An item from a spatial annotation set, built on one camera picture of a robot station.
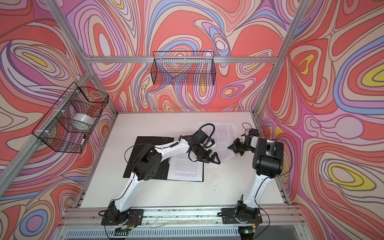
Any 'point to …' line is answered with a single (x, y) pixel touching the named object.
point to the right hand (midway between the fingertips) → (229, 149)
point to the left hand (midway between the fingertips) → (216, 162)
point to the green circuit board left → (121, 230)
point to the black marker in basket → (83, 140)
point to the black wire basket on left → (60, 135)
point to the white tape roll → (82, 122)
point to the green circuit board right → (248, 230)
